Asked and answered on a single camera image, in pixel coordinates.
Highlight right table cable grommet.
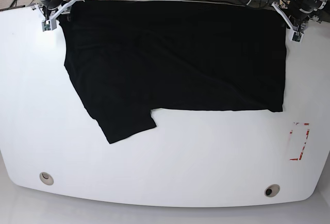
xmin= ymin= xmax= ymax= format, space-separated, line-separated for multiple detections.
xmin=265 ymin=184 xmax=281 ymax=198

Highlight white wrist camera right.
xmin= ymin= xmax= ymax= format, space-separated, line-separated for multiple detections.
xmin=42 ymin=19 xmax=57 ymax=31

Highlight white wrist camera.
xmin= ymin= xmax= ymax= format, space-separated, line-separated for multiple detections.
xmin=42 ymin=19 xmax=57 ymax=31
xmin=291 ymin=31 xmax=304 ymax=43

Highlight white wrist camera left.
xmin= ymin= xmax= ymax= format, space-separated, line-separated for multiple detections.
xmin=291 ymin=31 xmax=304 ymax=43

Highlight black t-shirt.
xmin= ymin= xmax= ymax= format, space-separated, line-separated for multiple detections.
xmin=59 ymin=0 xmax=287 ymax=144

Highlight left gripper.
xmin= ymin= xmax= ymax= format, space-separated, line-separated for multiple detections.
xmin=272 ymin=0 xmax=321 ymax=32

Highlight left table cable grommet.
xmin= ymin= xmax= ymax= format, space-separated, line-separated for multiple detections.
xmin=39 ymin=172 xmax=54 ymax=186

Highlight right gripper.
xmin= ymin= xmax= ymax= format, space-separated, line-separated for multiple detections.
xmin=32 ymin=0 xmax=86 ymax=22

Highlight table cable grommet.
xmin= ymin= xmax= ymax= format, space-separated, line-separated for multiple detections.
xmin=265 ymin=184 xmax=281 ymax=198
xmin=39 ymin=172 xmax=54 ymax=186

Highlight red tape rectangle marking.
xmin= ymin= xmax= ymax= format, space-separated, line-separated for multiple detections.
xmin=287 ymin=122 xmax=310 ymax=161

